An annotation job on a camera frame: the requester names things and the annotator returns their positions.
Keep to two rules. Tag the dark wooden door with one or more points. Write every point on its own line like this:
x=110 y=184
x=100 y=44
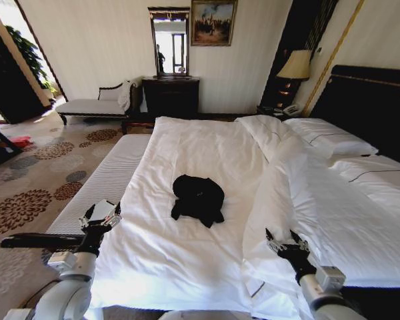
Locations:
x=10 y=83

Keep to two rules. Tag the white duvet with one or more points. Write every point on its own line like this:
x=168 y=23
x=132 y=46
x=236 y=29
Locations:
x=193 y=146

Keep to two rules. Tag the white bed mattress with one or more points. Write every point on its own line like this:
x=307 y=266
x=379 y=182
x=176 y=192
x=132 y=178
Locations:
x=103 y=180

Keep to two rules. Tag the black crumpled garment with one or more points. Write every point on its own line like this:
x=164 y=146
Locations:
x=196 y=196

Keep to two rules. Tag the small wall switch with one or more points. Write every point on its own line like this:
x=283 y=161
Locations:
x=318 y=50

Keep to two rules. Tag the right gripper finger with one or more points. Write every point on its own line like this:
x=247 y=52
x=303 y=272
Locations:
x=299 y=242
x=274 y=241

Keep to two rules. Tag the red item on floor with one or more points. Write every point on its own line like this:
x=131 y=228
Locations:
x=21 y=141

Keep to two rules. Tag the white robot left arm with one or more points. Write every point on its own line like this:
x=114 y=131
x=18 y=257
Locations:
x=63 y=296

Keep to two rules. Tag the gold framed painting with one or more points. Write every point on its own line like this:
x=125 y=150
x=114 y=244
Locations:
x=214 y=23

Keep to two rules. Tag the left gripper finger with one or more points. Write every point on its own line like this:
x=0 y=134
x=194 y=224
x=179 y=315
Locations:
x=86 y=218
x=113 y=216

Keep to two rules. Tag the white desk telephone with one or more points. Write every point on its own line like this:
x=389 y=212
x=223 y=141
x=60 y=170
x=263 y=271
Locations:
x=291 y=110

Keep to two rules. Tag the dark padded headboard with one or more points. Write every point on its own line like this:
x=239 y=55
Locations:
x=370 y=106

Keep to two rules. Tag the white pillow dark piping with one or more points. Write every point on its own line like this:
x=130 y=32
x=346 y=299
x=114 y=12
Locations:
x=380 y=171
x=330 y=136

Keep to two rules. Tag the white chaise cushion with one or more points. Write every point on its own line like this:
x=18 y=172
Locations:
x=124 y=95

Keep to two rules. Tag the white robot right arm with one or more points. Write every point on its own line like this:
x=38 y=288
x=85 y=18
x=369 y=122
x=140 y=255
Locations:
x=323 y=293

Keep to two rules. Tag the dark wooden dresser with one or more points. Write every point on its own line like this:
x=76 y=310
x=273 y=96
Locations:
x=170 y=96

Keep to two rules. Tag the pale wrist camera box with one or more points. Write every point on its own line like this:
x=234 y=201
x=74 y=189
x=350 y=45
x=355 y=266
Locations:
x=103 y=210

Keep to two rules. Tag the person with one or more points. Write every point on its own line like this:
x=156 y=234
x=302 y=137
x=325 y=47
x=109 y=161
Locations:
x=160 y=58

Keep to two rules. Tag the green potted plant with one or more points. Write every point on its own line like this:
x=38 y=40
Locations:
x=26 y=53

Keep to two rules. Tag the white chaise longue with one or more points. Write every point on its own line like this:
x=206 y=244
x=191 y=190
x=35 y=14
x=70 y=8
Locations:
x=90 y=106

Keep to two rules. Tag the cream shade table lamp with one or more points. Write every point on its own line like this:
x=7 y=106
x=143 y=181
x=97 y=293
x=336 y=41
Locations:
x=295 y=65

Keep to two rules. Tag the dark wooden bed bench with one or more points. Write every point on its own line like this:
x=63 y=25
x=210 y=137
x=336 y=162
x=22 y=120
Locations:
x=136 y=125

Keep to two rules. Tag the dark bedside table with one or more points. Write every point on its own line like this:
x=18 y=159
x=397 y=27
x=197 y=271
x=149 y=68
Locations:
x=270 y=111

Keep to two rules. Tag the dark framed wall mirror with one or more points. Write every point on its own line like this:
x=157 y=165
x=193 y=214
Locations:
x=170 y=43

